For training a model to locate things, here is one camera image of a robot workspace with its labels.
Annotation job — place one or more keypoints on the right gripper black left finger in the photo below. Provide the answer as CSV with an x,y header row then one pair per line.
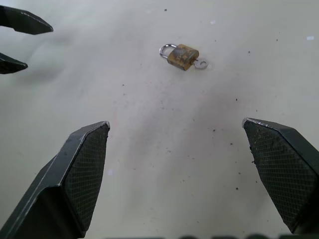
x,y
62,179

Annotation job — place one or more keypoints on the rusty brass padlock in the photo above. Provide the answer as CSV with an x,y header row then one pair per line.
x,y
183,56

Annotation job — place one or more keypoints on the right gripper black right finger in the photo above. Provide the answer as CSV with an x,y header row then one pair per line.
x,y
284,164

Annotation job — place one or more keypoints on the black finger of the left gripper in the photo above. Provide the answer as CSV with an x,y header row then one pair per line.
x,y
11,66
25,22

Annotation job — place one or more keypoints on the small silver key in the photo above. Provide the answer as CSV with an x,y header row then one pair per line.
x,y
202,64

